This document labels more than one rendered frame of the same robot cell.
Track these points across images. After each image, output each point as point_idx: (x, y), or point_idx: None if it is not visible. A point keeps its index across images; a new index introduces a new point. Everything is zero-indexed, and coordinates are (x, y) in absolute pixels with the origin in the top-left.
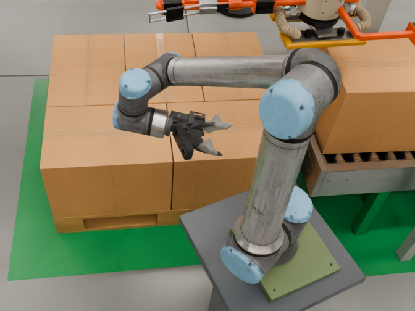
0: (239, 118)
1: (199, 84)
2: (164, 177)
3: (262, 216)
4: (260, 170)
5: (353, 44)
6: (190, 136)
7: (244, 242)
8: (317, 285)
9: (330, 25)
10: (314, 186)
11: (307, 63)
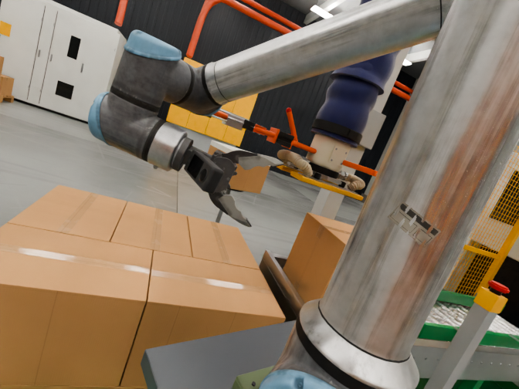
0: (225, 275)
1: (256, 71)
2: (127, 326)
3: (428, 241)
4: (459, 70)
5: (353, 197)
6: None
7: (344, 351)
8: None
9: (334, 177)
10: None
11: None
